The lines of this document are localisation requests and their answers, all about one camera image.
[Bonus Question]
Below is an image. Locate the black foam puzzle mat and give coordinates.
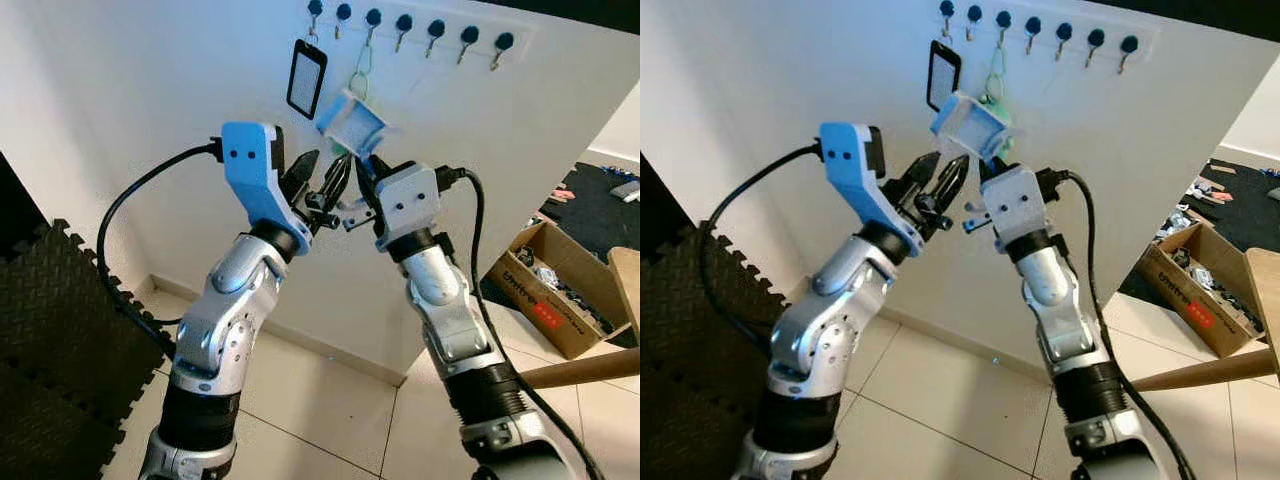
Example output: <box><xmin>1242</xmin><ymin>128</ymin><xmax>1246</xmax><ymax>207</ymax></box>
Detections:
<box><xmin>0</xmin><ymin>218</ymin><xmax>179</xmax><ymax>480</ymax></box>
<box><xmin>640</xmin><ymin>205</ymin><xmax>801</xmax><ymax>480</ymax></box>

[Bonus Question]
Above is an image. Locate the black framed card tag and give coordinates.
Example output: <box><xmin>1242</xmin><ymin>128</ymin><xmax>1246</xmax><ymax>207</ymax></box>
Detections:
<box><xmin>286</xmin><ymin>28</ymin><xmax>329</xmax><ymax>120</ymax></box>
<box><xmin>926</xmin><ymin>30</ymin><xmax>964</xmax><ymax>114</ymax></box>

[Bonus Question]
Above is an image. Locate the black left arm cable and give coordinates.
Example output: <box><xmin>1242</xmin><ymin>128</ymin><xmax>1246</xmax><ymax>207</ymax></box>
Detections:
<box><xmin>697</xmin><ymin>143</ymin><xmax>823</xmax><ymax>356</ymax></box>
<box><xmin>97</xmin><ymin>143</ymin><xmax>223</xmax><ymax>356</ymax></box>

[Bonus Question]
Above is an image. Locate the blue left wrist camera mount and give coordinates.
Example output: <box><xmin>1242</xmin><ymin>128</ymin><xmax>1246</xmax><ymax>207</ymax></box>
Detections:
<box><xmin>818</xmin><ymin>122</ymin><xmax>926</xmax><ymax>256</ymax></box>
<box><xmin>220</xmin><ymin>122</ymin><xmax>313</xmax><ymax>229</ymax></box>

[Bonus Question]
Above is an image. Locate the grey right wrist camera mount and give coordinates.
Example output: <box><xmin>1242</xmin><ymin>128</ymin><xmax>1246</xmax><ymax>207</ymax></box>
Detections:
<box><xmin>985</xmin><ymin>165</ymin><xmax>1063</xmax><ymax>241</ymax></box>
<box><xmin>372</xmin><ymin>162</ymin><xmax>446</xmax><ymax>251</ymax></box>

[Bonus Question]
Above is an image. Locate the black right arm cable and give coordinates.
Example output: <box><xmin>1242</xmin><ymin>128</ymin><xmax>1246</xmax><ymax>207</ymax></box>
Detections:
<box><xmin>438</xmin><ymin>167</ymin><xmax>606</xmax><ymax>480</ymax></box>
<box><xmin>1040</xmin><ymin>170</ymin><xmax>1201</xmax><ymax>480</ymax></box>

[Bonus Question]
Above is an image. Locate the brown cardboard box red label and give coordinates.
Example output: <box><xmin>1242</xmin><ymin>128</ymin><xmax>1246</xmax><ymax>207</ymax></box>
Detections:
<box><xmin>485</xmin><ymin>220</ymin><xmax>626</xmax><ymax>361</ymax></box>
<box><xmin>1138</xmin><ymin>222</ymin><xmax>1263</xmax><ymax>358</ymax></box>

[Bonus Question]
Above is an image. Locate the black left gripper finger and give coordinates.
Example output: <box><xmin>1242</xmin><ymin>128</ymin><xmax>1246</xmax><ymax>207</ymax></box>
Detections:
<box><xmin>893</xmin><ymin>152</ymin><xmax>942</xmax><ymax>206</ymax></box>
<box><xmin>322</xmin><ymin>156</ymin><xmax>352</xmax><ymax>207</ymax></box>
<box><xmin>935</xmin><ymin>156</ymin><xmax>969</xmax><ymax>213</ymax></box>
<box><xmin>284</xmin><ymin>151</ymin><xmax>321</xmax><ymax>197</ymax></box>

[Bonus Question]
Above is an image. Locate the green carabiner keychain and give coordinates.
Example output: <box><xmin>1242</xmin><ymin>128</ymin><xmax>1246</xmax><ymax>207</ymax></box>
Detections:
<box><xmin>985</xmin><ymin>45</ymin><xmax>1017</xmax><ymax>133</ymax></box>
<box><xmin>334</xmin><ymin>40</ymin><xmax>375</xmax><ymax>161</ymax></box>

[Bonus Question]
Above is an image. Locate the white hook rack rail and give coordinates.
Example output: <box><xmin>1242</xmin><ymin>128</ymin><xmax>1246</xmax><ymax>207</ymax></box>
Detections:
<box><xmin>932</xmin><ymin>0</ymin><xmax>1161</xmax><ymax>66</ymax></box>
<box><xmin>300</xmin><ymin>0</ymin><xmax>536</xmax><ymax>63</ymax></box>

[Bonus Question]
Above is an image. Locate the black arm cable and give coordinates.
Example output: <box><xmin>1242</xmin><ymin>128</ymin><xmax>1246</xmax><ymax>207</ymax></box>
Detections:
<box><xmin>697</xmin><ymin>143</ymin><xmax>823</xmax><ymax>356</ymax></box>
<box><xmin>438</xmin><ymin>167</ymin><xmax>606</xmax><ymax>480</ymax></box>
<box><xmin>97</xmin><ymin>143</ymin><xmax>223</xmax><ymax>356</ymax></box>
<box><xmin>1040</xmin><ymin>170</ymin><xmax>1201</xmax><ymax>480</ymax></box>

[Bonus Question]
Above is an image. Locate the black floor mat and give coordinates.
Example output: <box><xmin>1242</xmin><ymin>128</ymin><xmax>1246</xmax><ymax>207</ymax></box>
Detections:
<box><xmin>1165</xmin><ymin>158</ymin><xmax>1280</xmax><ymax>251</ymax></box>
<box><xmin>540</xmin><ymin>160</ymin><xmax>641</xmax><ymax>261</ymax></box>

